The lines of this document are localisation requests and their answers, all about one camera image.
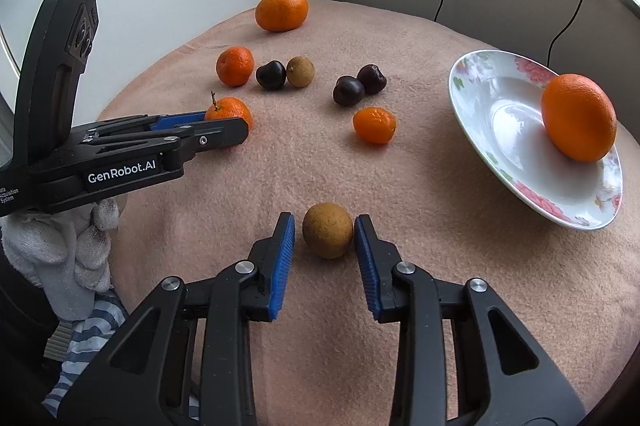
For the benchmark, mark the person's left forearm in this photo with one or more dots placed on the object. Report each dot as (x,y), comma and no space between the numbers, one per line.
(85,341)

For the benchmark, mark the large mandarin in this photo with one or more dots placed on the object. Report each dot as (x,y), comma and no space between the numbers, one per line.
(282,10)

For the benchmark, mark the large orange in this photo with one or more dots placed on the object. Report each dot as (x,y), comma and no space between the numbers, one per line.
(577,116)

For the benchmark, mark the small mandarin with stem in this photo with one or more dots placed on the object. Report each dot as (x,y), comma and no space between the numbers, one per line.
(232,108)

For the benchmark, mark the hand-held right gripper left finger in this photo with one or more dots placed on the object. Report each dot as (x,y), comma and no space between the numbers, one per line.
(284,256)

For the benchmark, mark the floral white plate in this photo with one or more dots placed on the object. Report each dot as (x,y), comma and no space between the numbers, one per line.
(495,116)

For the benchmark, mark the brown longan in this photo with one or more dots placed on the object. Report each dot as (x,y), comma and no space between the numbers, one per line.
(300,71)
(327,230)

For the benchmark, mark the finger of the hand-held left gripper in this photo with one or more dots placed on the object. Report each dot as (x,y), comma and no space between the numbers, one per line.
(220,133)
(175,121)

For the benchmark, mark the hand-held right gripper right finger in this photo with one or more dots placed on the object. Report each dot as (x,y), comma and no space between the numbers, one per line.
(365,256)

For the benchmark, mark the person's left hand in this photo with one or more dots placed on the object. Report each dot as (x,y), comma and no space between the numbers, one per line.
(55,256)

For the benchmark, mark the dark plum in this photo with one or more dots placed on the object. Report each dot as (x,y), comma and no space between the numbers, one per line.
(372,78)
(271,75)
(347,91)

